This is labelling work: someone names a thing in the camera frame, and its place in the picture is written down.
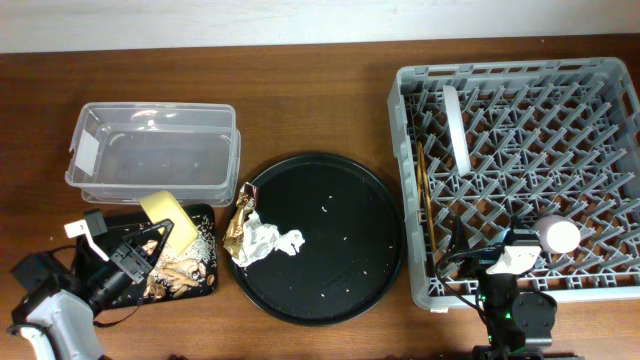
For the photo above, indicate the yellow bowl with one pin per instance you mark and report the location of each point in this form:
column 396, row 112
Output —
column 162, row 206

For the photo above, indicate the round black tray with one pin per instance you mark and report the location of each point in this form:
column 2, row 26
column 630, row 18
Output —
column 354, row 247

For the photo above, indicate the grey dishwasher rack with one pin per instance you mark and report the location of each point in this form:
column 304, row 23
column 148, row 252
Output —
column 548, row 137

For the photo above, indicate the black rectangular tray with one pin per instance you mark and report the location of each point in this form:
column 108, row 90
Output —
column 88, row 265

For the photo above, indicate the white napkin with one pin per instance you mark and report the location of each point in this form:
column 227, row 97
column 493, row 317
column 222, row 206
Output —
column 258, row 240

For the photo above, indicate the pink cup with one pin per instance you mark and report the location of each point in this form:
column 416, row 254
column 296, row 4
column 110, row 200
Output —
column 557, row 234

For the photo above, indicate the clear plastic bin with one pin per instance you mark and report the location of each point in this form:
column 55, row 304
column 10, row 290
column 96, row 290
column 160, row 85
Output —
column 123, row 151

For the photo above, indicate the wooden chopstick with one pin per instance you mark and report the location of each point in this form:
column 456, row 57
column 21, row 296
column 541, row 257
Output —
column 419, row 175
column 425, row 182

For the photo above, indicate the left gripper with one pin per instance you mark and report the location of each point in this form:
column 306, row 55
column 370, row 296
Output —
column 129, row 260

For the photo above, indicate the gold foil wrapper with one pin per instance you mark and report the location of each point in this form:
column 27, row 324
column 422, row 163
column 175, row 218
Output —
column 245, row 205

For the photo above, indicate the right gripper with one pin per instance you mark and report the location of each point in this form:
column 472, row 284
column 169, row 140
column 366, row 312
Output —
column 498, row 282

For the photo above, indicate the food scraps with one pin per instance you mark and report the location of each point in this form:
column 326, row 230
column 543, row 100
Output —
column 194, row 272

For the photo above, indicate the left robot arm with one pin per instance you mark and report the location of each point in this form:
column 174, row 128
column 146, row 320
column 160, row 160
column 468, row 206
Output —
column 57, row 315

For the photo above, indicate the grey plate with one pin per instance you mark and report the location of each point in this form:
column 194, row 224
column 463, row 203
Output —
column 456, row 130

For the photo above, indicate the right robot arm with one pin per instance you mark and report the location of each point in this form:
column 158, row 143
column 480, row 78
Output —
column 519, row 322

